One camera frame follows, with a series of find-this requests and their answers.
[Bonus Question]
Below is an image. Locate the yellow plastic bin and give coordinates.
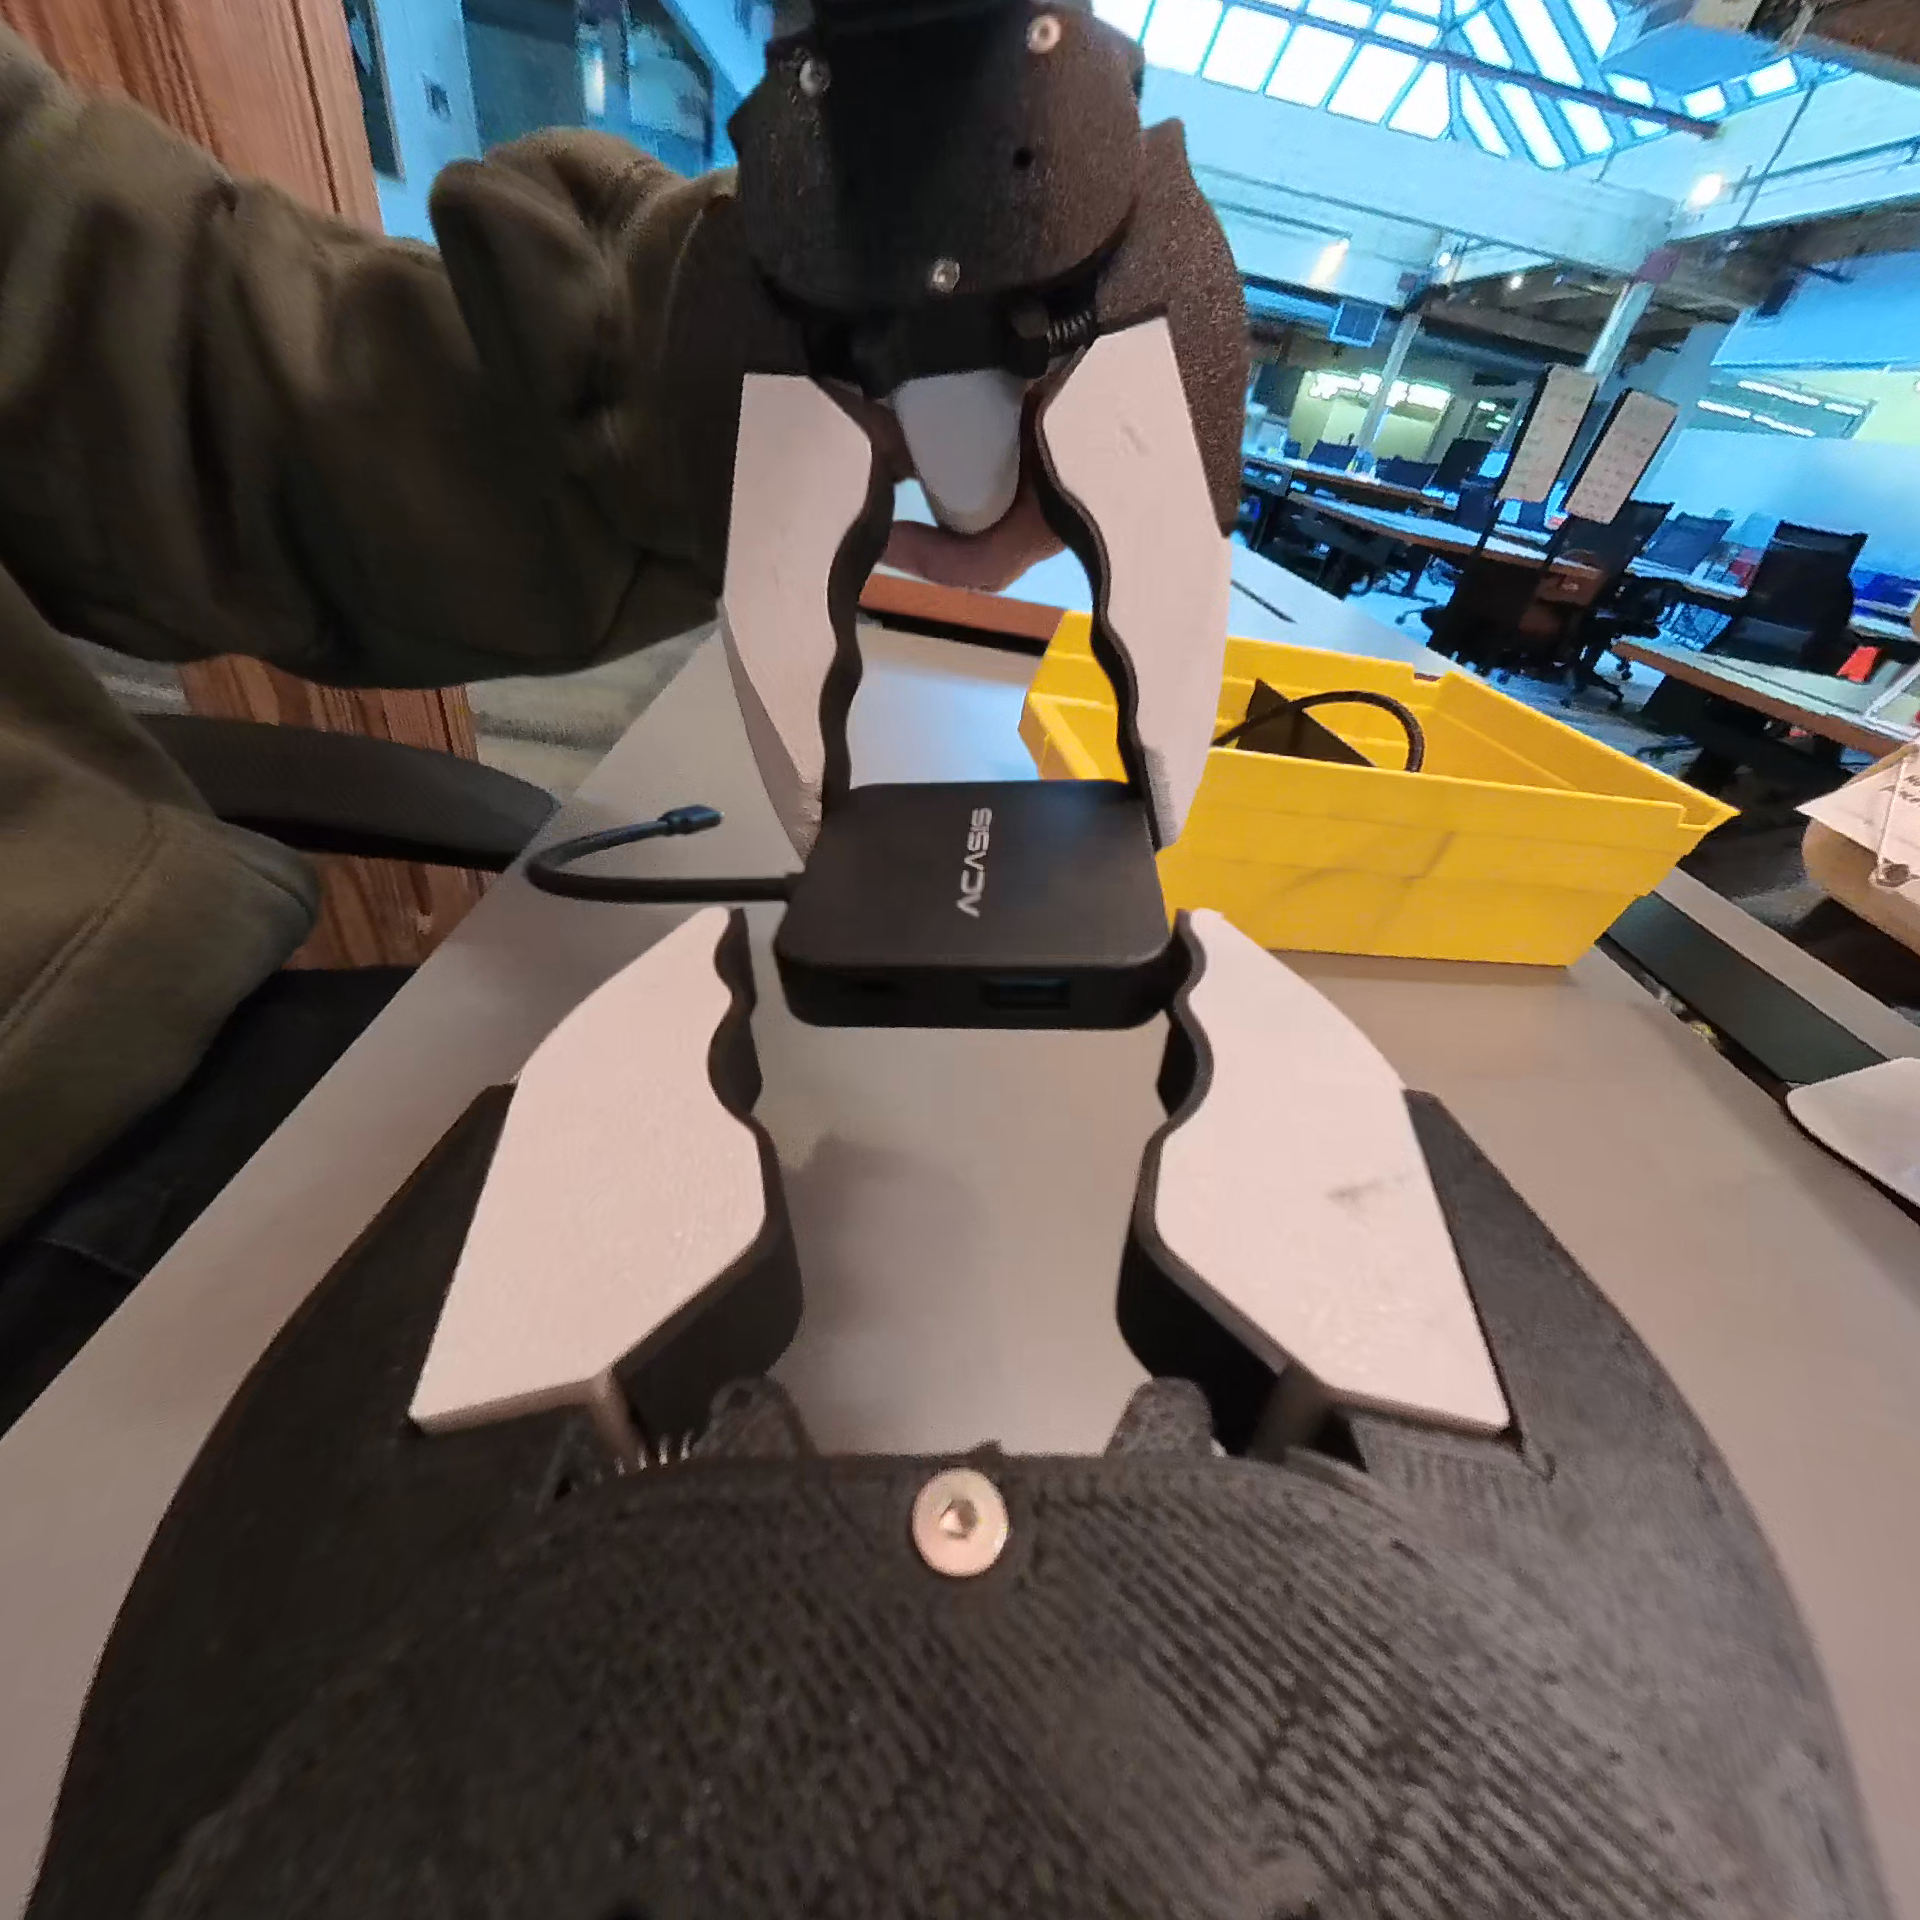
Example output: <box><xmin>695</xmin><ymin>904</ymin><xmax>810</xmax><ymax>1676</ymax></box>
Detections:
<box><xmin>1020</xmin><ymin>608</ymin><xmax>1742</xmax><ymax>969</ymax></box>

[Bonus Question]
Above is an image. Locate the printed instruction sheet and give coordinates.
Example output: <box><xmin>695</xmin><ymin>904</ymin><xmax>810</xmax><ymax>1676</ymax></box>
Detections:
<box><xmin>1796</xmin><ymin>743</ymin><xmax>1920</xmax><ymax>927</ymax></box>

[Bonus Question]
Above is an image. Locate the person's green jacket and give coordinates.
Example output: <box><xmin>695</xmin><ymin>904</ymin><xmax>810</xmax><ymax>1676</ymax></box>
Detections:
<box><xmin>0</xmin><ymin>568</ymin><xmax>326</xmax><ymax>1250</ymax></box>

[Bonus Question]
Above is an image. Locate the white sheet stand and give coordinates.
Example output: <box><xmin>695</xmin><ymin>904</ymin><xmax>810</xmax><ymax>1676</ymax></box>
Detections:
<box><xmin>1786</xmin><ymin>1054</ymin><xmax>1920</xmax><ymax>1210</ymax></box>

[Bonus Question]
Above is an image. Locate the skylight window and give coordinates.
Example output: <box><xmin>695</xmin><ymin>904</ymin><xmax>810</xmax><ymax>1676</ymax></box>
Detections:
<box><xmin>1094</xmin><ymin>0</ymin><xmax>1849</xmax><ymax>169</ymax></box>

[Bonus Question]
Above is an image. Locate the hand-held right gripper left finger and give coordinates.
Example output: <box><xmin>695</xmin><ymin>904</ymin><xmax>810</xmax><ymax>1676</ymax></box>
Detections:
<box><xmin>406</xmin><ymin>908</ymin><xmax>807</xmax><ymax>1437</ymax></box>

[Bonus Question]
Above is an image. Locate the standing instruction sheet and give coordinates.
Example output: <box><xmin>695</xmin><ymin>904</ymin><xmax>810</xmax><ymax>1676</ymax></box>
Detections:
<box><xmin>1565</xmin><ymin>389</ymin><xmax>1679</xmax><ymax>527</ymax></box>
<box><xmin>1498</xmin><ymin>362</ymin><xmax>1601</xmax><ymax>506</ymax></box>

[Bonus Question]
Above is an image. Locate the wall poster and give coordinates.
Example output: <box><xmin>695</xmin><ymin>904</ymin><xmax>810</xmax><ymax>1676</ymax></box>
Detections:
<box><xmin>342</xmin><ymin>0</ymin><xmax>410</xmax><ymax>178</ymax></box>

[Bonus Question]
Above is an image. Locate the black USB hub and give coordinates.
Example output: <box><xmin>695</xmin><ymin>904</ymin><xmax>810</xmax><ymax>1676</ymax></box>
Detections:
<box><xmin>772</xmin><ymin>778</ymin><xmax>1174</xmax><ymax>1031</ymax></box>

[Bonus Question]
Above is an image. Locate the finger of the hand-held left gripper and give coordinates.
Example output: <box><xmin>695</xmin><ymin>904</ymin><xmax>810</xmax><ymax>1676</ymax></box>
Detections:
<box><xmin>718</xmin><ymin>372</ymin><xmax>905</xmax><ymax>874</ymax></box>
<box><xmin>1026</xmin><ymin>310</ymin><xmax>1239</xmax><ymax>868</ymax></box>

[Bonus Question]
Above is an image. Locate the wooden office table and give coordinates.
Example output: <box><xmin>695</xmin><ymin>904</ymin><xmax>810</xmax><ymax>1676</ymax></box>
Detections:
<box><xmin>1611</xmin><ymin>630</ymin><xmax>1920</xmax><ymax>754</ymax></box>
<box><xmin>1242</xmin><ymin>454</ymin><xmax>1609</xmax><ymax>605</ymax></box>

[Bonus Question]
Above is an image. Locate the black adapter with cable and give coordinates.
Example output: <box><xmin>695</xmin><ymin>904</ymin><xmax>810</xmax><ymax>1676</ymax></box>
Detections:
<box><xmin>1206</xmin><ymin>678</ymin><xmax>1426</xmax><ymax>776</ymax></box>

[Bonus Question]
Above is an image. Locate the person's left hand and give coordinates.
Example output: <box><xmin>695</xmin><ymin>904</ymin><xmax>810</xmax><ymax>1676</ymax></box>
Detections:
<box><xmin>882</xmin><ymin>503</ymin><xmax>1076</xmax><ymax>596</ymax></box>

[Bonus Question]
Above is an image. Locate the black chair armrest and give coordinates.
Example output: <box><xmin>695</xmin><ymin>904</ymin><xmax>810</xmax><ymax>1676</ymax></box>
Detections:
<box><xmin>137</xmin><ymin>711</ymin><xmax>561</xmax><ymax>874</ymax></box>

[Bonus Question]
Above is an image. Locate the person's left forearm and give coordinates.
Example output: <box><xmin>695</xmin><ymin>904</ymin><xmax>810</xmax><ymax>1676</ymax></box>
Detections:
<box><xmin>0</xmin><ymin>30</ymin><xmax>818</xmax><ymax>694</ymax></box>

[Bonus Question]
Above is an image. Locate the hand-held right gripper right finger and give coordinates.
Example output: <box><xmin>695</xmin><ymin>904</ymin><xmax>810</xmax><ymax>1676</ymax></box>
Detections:
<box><xmin>1117</xmin><ymin>908</ymin><xmax>1511</xmax><ymax>1437</ymax></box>

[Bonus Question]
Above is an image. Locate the black office chair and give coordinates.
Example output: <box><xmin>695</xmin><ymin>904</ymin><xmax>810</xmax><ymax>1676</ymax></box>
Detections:
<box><xmin>1708</xmin><ymin>518</ymin><xmax>1873</xmax><ymax>681</ymax></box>
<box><xmin>1422</xmin><ymin>503</ymin><xmax>1671</xmax><ymax>711</ymax></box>

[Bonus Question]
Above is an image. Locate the black hub cable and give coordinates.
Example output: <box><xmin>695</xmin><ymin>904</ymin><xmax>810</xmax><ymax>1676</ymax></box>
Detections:
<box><xmin>526</xmin><ymin>804</ymin><xmax>797</xmax><ymax>904</ymax></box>

